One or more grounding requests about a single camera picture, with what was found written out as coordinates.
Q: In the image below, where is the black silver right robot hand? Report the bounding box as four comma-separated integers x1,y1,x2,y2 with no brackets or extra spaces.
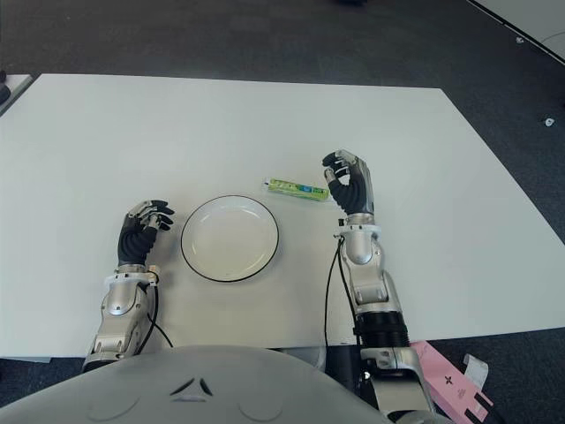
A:
321,149,376,216

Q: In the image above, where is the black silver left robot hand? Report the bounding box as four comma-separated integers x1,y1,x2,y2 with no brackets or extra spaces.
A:
117,199,176,269

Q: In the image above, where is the green toothpaste tube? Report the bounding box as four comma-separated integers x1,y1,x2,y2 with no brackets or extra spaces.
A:
260,177,333,203

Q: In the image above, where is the white plate with black rim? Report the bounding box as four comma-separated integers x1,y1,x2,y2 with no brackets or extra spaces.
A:
180,191,280,284

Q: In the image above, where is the grey robot torso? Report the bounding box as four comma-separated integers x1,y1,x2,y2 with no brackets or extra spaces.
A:
0,344,394,424

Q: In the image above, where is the white bucket under table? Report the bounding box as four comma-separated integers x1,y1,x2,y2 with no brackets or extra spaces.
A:
282,346,328,367

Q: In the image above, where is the white side table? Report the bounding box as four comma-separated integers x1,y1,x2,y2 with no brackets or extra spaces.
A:
0,73,34,117

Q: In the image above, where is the pink cardboard box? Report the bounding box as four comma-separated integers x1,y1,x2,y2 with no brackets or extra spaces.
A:
408,339,494,424

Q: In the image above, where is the white paper slip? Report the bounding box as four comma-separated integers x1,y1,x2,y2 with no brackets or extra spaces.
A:
462,352,490,390

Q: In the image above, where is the white neighbouring table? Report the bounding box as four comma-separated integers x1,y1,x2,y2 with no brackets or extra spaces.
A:
470,0,565,58

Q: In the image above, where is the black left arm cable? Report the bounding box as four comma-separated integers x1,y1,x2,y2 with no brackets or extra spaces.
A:
139,282,175,350

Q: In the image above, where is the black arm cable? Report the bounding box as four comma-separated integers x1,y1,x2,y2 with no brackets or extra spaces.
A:
139,282,175,350
324,233,346,354

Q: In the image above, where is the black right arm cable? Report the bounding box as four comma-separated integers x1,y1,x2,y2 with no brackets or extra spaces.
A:
324,233,346,354

